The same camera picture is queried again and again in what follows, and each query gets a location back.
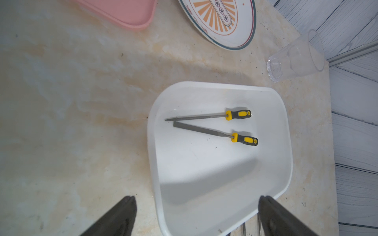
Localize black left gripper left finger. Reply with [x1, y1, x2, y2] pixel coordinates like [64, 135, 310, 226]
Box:
[81, 196, 137, 236]

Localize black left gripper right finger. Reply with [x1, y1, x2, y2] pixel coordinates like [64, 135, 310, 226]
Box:
[258, 196, 318, 236]

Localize yellow black file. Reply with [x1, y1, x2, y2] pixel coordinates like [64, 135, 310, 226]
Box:
[241, 223, 246, 236]
[173, 121, 258, 146]
[165, 110, 252, 121]

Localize white plastic storage box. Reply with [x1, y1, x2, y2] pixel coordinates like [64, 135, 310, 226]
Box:
[147, 82, 293, 236]

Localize clear plastic cup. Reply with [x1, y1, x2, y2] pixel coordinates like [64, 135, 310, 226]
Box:
[267, 29, 325, 83]

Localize round patterned plate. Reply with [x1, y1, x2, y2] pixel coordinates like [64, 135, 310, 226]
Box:
[179, 0, 257, 51]

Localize pink plastic tray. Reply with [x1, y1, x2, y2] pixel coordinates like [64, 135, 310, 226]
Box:
[75, 0, 157, 31]

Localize aluminium right corner post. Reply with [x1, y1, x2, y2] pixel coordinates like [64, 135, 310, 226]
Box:
[327, 40, 378, 68]

